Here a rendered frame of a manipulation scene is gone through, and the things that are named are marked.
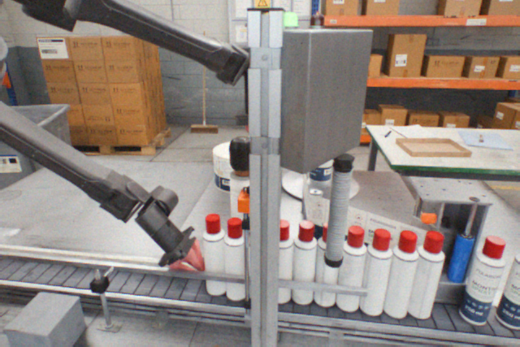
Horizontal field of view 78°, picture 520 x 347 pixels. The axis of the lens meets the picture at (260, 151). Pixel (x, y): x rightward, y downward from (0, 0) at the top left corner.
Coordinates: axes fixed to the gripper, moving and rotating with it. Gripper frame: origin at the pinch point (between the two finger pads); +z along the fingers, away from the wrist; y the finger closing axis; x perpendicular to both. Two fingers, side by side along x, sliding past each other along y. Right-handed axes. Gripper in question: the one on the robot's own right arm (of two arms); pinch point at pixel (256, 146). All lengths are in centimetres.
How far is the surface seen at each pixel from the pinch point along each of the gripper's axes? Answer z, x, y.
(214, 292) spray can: 29.1, 21.3, 7.7
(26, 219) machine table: 36, -11, 86
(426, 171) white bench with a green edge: 45, -90, -82
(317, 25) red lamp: -29.5, 24.4, -12.5
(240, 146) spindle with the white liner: 2.5, -5.8, 5.4
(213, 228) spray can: 12.0, 20.1, 7.2
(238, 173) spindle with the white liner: 11.2, -6.5, 6.3
